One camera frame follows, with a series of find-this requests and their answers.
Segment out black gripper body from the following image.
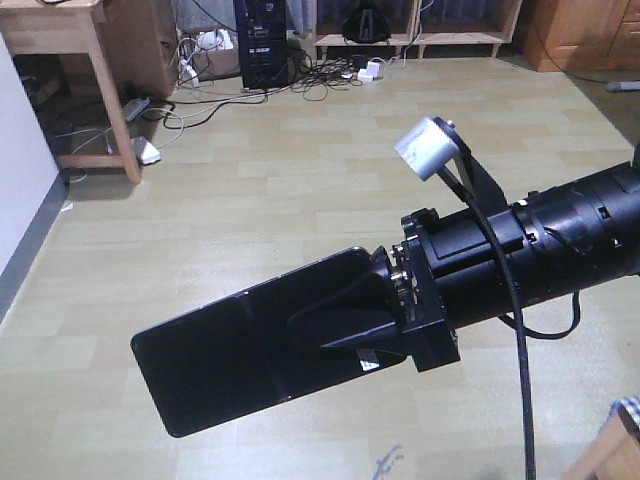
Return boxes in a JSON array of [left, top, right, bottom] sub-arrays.
[[393, 208, 512, 372]]

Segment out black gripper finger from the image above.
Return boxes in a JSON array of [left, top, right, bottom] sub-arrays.
[[369, 246, 394, 280], [287, 273, 401, 350]]

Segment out black smartphone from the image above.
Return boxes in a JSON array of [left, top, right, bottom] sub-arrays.
[[130, 247, 407, 437]]

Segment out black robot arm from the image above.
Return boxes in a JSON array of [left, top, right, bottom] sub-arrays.
[[287, 163, 639, 371]]

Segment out white power adapters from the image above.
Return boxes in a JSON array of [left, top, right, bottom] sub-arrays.
[[356, 61, 382, 83]]

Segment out black white checkered duvet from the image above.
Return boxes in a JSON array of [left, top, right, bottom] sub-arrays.
[[609, 396, 640, 433]]

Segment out low wooden shelf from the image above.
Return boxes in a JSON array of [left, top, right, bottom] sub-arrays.
[[313, 0, 523, 57]]

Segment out white power strip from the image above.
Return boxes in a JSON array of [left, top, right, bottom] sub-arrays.
[[131, 136, 161, 165]]

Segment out wooden cabinet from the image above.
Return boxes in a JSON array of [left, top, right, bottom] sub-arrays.
[[519, 0, 639, 72]]

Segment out black computer tower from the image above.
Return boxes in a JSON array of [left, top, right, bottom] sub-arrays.
[[233, 0, 289, 90]]

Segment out wooden side table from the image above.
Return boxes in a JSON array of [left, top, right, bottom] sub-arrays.
[[1, 1, 177, 184]]

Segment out black braided camera cable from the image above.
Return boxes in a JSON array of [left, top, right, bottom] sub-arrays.
[[437, 167, 582, 480]]

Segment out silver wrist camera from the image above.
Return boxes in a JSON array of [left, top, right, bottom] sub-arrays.
[[394, 117, 460, 181]]

